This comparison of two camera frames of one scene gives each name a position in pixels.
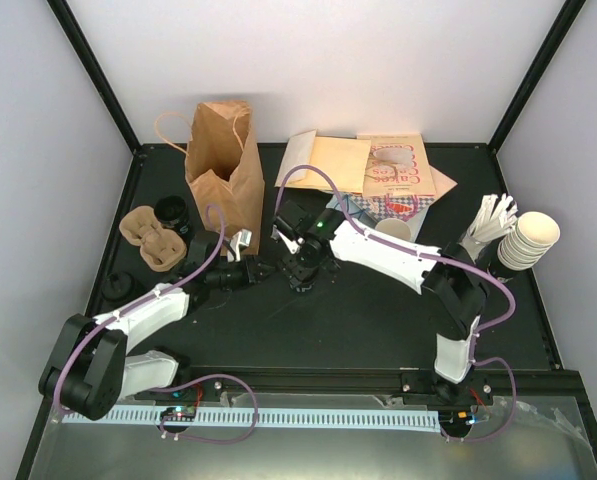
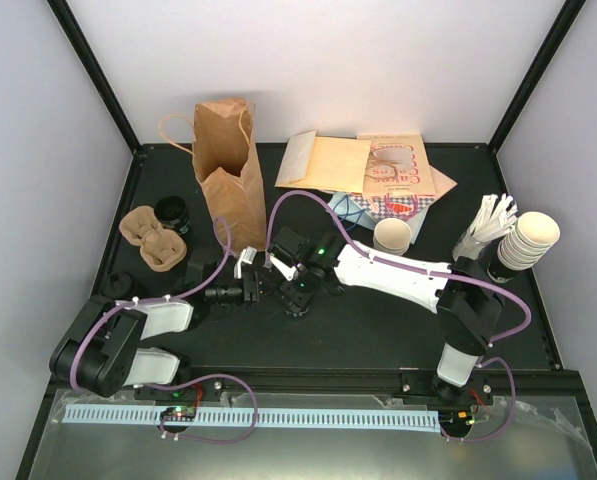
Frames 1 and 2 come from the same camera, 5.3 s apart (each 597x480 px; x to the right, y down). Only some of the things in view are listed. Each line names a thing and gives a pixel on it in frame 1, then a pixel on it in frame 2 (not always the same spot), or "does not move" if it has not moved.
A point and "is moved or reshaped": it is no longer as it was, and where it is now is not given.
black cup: (174, 213) does not move
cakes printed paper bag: (397, 165) does not move
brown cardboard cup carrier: (161, 249) does not move
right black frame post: (570, 13) does not move
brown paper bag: (223, 166) is moved or reshaped
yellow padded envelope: (344, 159) does not move
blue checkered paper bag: (383, 208) does not move
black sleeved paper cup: (297, 284) is moved or reshaped
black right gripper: (290, 267) -> (289, 297)
